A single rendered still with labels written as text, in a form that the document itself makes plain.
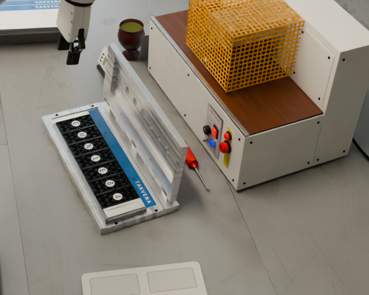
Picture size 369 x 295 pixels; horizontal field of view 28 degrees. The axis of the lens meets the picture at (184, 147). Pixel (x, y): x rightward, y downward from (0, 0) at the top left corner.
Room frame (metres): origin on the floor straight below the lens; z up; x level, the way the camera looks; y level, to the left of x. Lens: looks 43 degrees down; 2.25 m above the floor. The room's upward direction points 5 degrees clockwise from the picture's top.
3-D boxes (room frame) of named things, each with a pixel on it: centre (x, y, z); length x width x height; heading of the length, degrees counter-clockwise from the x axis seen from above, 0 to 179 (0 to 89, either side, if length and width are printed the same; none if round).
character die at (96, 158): (1.36, 0.23, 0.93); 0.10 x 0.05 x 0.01; 119
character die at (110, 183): (1.27, 0.18, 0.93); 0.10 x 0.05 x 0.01; 119
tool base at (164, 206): (1.37, 0.20, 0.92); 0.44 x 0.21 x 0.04; 30
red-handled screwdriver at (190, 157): (1.38, -0.03, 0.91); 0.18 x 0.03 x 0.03; 25
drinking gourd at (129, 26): (1.86, 0.19, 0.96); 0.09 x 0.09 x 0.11
